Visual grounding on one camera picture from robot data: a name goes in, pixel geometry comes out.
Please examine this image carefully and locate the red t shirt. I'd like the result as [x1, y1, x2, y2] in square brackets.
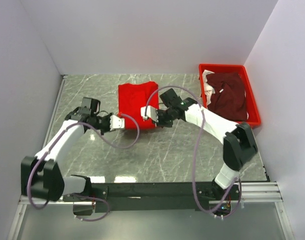
[118, 81, 159, 130]

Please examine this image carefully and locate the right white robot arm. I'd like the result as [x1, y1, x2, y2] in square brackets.
[141, 85, 258, 191]

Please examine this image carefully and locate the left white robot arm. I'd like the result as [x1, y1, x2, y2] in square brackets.
[20, 97, 113, 202]

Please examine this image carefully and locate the white pink t shirt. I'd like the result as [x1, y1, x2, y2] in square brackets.
[202, 70, 215, 106]

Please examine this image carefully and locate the dark maroon t shirt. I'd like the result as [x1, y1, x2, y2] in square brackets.
[206, 72, 248, 122]

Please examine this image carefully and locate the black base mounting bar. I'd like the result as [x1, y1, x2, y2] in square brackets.
[61, 181, 242, 216]

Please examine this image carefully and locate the red plastic bin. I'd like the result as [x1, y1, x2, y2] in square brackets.
[198, 63, 262, 128]

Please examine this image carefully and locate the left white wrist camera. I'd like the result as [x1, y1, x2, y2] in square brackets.
[109, 114, 125, 132]

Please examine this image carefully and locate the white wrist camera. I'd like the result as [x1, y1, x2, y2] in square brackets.
[109, 114, 125, 132]
[140, 105, 158, 123]

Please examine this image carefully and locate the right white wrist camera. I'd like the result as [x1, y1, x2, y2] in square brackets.
[140, 105, 158, 123]

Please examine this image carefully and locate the aluminium frame rail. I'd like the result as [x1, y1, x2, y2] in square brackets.
[18, 182, 283, 206]

